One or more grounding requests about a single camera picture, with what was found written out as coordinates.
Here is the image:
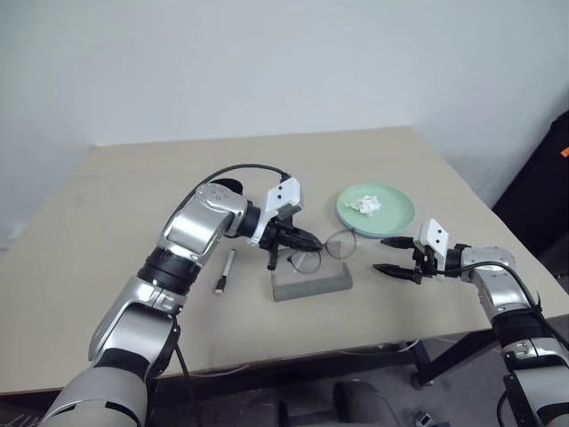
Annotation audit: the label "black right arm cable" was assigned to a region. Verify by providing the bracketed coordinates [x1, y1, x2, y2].
[460, 261, 569, 352]

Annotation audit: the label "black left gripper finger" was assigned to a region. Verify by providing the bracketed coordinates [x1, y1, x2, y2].
[281, 234, 323, 252]
[284, 225, 320, 245]

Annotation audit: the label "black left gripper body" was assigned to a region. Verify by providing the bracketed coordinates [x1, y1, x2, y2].
[259, 205, 304, 251]

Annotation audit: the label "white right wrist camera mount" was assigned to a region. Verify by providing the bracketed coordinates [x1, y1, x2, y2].
[414, 218, 451, 273]

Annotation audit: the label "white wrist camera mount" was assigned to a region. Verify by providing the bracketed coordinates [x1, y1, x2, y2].
[414, 218, 451, 273]
[249, 176, 304, 246]

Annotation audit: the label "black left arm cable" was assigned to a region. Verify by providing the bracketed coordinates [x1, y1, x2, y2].
[171, 164, 290, 427]

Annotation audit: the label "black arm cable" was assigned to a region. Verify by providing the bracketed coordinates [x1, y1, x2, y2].
[171, 164, 290, 427]
[460, 261, 569, 352]

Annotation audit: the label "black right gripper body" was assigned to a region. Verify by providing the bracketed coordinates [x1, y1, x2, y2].
[411, 243, 445, 286]

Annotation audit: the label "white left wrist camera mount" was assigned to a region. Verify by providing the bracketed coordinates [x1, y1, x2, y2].
[249, 176, 304, 246]

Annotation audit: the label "grey glasses case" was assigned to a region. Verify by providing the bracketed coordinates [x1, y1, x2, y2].
[270, 260, 354, 303]

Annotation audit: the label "white marker with black cap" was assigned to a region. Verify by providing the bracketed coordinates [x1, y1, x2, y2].
[214, 248, 237, 294]

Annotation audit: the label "black case with orange label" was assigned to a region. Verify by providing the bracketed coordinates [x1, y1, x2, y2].
[491, 106, 569, 277]

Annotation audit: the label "green plate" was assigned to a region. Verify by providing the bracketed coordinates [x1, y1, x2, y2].
[335, 180, 418, 236]

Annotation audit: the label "black table frame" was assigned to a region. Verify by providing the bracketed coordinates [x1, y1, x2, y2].
[150, 326, 506, 392]

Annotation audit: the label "thin wire frame glasses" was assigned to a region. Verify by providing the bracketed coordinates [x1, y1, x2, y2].
[266, 228, 359, 275]

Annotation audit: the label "crumpled white tissue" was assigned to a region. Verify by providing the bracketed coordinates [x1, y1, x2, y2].
[343, 194, 383, 218]

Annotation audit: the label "white cable under table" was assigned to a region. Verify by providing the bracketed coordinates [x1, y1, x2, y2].
[337, 339, 421, 357]

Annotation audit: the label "light blue plate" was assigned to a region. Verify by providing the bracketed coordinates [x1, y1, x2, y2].
[336, 208, 417, 239]

